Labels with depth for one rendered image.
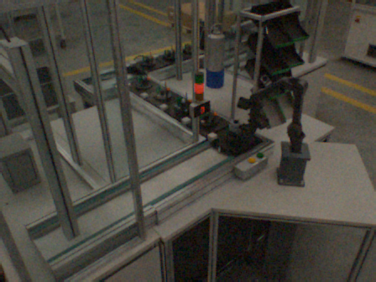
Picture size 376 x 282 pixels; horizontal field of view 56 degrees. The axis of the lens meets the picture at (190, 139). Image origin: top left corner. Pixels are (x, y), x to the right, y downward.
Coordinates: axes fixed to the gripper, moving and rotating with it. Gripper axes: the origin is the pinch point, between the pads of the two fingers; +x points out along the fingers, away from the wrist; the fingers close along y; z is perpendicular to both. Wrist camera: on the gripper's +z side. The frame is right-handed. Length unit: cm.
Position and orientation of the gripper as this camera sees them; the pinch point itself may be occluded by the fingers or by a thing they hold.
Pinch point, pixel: (253, 130)
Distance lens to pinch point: 205.2
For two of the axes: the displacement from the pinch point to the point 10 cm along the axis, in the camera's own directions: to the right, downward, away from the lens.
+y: 7.7, -3.6, 5.2
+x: 0.1, 8.2, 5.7
